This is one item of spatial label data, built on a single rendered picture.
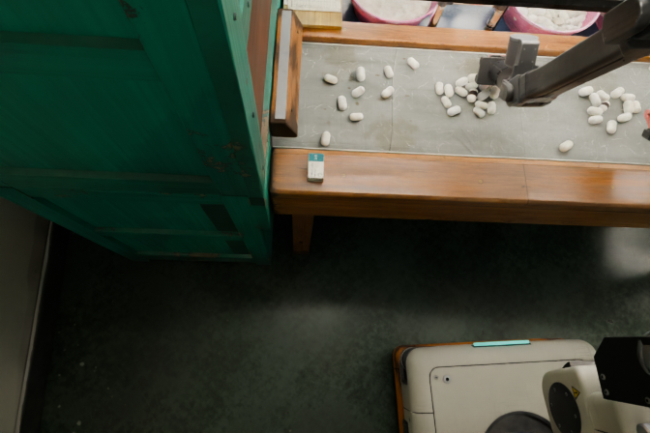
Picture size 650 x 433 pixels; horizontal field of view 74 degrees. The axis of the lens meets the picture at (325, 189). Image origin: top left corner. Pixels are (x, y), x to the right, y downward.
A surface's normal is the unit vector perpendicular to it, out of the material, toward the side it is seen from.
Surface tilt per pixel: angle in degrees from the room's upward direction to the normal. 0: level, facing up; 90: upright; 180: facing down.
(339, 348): 0
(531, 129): 0
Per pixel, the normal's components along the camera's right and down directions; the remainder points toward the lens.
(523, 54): -0.01, 0.44
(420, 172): 0.07, -0.33
